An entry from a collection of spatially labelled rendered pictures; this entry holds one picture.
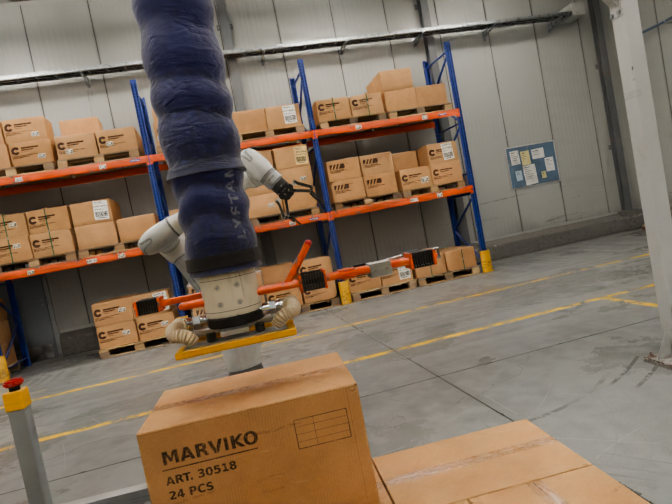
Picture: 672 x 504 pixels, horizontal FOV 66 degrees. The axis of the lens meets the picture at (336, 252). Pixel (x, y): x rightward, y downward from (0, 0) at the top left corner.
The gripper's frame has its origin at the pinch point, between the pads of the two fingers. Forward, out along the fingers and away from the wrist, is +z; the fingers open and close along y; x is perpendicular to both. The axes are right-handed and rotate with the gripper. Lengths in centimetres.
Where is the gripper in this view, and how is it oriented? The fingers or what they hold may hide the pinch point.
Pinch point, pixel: (309, 212)
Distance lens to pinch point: 241.0
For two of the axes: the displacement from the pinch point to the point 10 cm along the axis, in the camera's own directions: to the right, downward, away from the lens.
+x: -0.2, 0.1, 10.0
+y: 6.6, -7.5, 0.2
